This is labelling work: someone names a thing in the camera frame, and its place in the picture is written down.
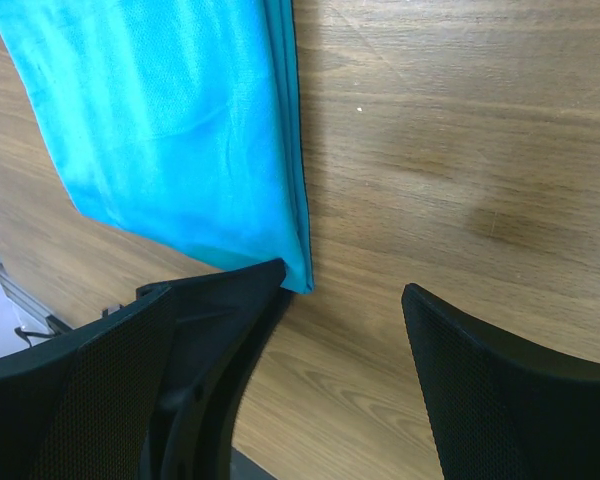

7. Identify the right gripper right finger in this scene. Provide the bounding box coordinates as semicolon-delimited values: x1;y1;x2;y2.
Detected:
401;283;600;479

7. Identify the teal t shirt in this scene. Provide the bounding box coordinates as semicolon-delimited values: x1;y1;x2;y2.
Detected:
0;1;314;294

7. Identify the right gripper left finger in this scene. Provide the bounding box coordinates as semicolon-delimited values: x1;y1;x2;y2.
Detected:
0;260;286;479

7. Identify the aluminium rail frame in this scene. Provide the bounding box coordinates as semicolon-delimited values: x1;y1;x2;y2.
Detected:
0;264;73;341

